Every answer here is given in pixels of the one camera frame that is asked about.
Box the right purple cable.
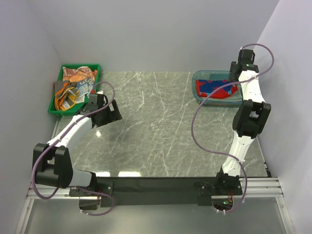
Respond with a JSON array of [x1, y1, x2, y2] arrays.
[[191, 43, 275, 214]]

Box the green plastic bin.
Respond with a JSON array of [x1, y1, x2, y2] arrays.
[[48, 64, 100, 116]]

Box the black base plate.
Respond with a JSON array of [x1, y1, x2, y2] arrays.
[[69, 175, 243, 210]]

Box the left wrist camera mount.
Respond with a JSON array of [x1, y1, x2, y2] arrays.
[[90, 90, 103, 95]]

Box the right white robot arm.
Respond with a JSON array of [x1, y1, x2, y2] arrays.
[[214, 49, 271, 195]]

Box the red blue patterned cloth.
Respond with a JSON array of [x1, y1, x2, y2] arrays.
[[195, 79, 238, 99]]

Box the orange yellow cloth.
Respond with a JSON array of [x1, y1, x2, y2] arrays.
[[54, 80, 79, 111]]

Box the aluminium mounting rail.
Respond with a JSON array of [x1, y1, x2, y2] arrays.
[[14, 119, 293, 234]]

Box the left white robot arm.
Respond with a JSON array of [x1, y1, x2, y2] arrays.
[[32, 94, 122, 196]]

